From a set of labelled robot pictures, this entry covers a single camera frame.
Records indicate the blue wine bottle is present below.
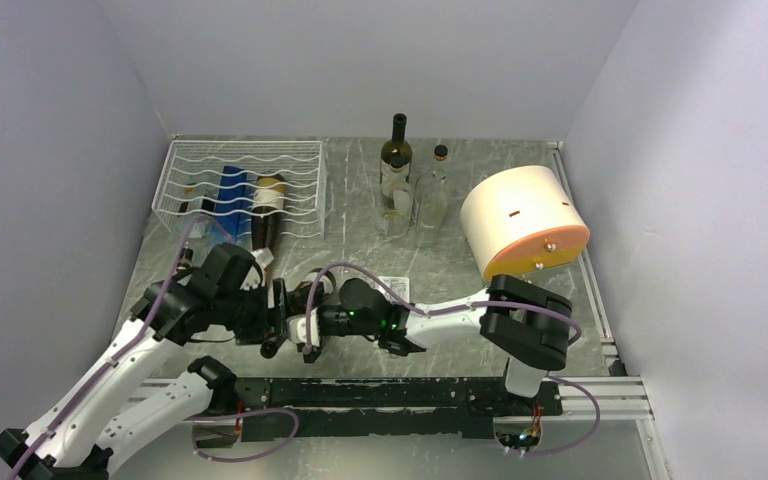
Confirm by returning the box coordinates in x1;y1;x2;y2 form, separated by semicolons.
214;165;257;239

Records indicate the aluminium frame rail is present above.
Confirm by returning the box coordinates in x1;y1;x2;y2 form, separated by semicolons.
538;377;673;479

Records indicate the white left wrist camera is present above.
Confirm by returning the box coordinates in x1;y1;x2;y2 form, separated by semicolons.
241;248;274;290

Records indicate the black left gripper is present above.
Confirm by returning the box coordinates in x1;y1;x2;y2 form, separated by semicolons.
214;276;295;345

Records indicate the clear bottle with cork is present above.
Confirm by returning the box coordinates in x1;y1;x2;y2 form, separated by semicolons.
376;154;413;238

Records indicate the brown bottle gold foil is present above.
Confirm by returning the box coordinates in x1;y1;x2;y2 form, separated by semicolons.
250;174;287;250

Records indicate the cream cylindrical drum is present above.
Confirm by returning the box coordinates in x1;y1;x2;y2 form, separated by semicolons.
460;165;591;280

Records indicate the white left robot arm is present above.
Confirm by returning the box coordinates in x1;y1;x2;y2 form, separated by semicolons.
0;243;287;479

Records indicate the printed card package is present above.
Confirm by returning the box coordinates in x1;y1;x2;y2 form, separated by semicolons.
375;276;410;302

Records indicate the dark green labelled wine bottle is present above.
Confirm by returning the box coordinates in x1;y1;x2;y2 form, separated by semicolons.
379;113;413;197

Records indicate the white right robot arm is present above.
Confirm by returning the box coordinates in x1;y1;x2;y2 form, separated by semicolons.
286;274;581;414

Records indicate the white wire wine rack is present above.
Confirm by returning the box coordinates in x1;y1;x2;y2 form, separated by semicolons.
152;139;327;238

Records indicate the dark bottle silver neck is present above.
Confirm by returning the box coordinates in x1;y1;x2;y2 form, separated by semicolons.
260;279;323;364

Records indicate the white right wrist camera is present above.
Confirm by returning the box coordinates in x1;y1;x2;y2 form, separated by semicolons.
287;314;321;349

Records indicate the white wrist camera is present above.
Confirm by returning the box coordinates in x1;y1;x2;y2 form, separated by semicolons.
287;314;321;349
241;248;274;290

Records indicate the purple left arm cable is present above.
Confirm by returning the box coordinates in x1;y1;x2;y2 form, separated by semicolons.
6;215;300;480

